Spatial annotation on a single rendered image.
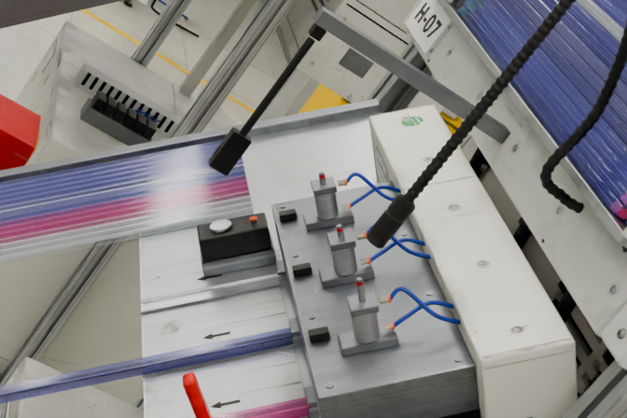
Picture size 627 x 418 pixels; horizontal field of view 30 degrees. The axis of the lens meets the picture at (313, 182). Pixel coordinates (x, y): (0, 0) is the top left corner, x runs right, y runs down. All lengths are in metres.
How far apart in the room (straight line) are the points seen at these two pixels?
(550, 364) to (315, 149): 0.60
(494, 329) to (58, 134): 1.55
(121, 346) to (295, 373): 1.57
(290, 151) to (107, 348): 1.24
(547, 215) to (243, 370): 0.32
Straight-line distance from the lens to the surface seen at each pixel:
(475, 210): 1.16
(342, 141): 1.51
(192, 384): 0.95
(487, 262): 1.08
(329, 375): 1.00
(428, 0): 1.55
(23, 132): 1.94
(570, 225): 1.05
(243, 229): 1.25
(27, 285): 2.57
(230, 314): 1.21
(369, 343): 1.02
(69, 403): 1.72
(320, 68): 2.37
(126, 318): 2.61
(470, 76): 1.34
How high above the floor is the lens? 1.55
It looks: 17 degrees down
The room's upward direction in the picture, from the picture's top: 37 degrees clockwise
